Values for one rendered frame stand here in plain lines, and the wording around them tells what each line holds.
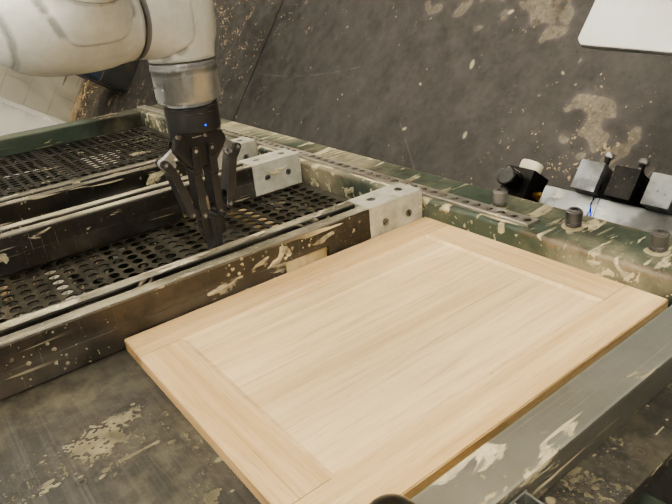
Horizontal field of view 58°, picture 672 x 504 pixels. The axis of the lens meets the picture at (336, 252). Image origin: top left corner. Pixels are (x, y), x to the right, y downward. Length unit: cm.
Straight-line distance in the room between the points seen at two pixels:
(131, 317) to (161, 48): 35
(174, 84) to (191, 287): 27
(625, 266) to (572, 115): 127
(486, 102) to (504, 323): 160
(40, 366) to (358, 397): 40
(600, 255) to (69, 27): 72
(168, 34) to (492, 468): 61
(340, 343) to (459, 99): 175
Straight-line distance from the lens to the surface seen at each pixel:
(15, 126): 458
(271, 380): 72
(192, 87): 84
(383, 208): 104
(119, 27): 76
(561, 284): 89
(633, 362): 72
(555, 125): 214
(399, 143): 251
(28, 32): 72
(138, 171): 142
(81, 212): 121
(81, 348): 85
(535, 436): 60
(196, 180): 90
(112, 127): 222
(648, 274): 89
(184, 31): 82
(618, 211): 112
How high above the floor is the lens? 173
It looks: 43 degrees down
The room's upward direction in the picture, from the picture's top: 71 degrees counter-clockwise
